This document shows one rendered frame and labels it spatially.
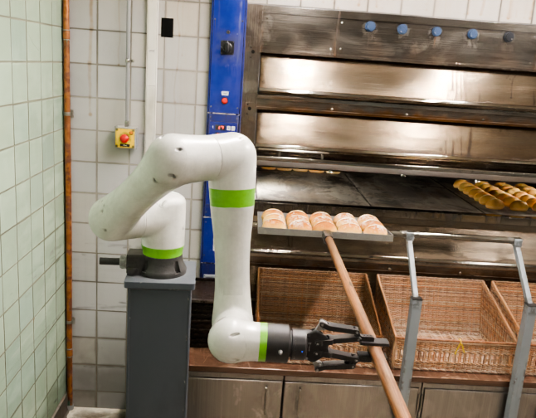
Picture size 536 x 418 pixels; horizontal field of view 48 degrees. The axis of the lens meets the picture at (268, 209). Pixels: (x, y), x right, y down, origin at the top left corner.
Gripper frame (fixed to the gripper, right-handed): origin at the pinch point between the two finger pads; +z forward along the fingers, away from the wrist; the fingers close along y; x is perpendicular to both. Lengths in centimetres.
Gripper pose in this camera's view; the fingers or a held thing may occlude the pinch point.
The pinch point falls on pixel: (372, 348)
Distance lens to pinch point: 152.2
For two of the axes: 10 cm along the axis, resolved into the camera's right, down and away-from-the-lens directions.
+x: 0.2, 2.4, -9.7
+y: -0.8, 9.7, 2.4
